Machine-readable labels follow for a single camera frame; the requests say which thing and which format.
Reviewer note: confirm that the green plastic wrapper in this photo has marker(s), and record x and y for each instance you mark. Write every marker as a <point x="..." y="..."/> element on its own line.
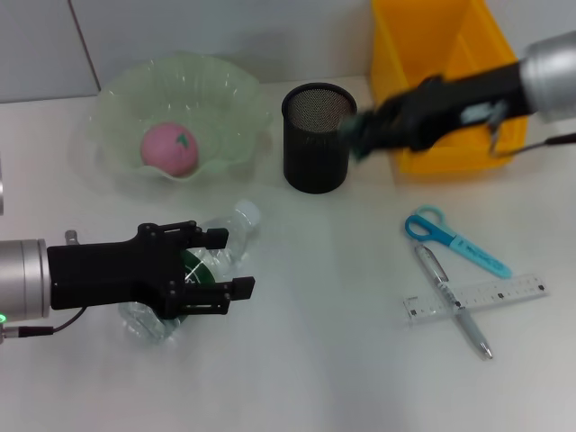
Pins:
<point x="353" y="135"/>

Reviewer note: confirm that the silver clear ballpoint pen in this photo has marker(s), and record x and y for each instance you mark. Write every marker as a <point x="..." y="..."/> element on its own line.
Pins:
<point x="472" y="335"/>

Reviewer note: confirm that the clear green-label water bottle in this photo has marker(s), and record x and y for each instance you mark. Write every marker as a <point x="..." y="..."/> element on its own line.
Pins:
<point x="238" y="234"/>

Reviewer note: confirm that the yellow plastic storage bin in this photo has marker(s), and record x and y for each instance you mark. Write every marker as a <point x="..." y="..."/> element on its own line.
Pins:
<point x="405" y="45"/>

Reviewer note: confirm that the pink toy peach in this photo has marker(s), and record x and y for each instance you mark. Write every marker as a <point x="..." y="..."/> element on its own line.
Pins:
<point x="168" y="150"/>

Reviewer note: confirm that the black mesh pen holder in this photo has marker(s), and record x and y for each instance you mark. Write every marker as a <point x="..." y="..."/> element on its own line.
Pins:
<point x="317" y="153"/>

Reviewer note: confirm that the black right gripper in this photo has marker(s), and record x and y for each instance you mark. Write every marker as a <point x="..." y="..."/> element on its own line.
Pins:
<point x="463" y="108"/>

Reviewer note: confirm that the pale green glass fruit bowl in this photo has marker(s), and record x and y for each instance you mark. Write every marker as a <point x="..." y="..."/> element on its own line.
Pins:
<point x="202" y="90"/>

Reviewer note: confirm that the blue scissors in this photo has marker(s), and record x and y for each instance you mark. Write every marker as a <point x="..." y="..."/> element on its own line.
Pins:
<point x="450" y="238"/>

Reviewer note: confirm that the transparent plastic ruler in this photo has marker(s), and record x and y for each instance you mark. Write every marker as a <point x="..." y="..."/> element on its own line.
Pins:
<point x="517" y="290"/>

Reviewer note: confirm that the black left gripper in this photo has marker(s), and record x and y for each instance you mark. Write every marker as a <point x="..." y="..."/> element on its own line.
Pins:
<point x="103" y="274"/>

